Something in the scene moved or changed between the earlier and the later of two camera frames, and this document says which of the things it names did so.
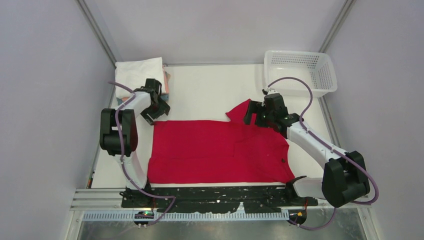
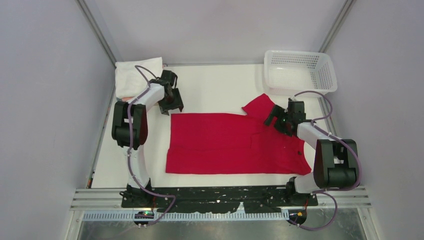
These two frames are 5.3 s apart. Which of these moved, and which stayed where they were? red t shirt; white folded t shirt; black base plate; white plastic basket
Moved: red t shirt
Stayed: white plastic basket; black base plate; white folded t shirt
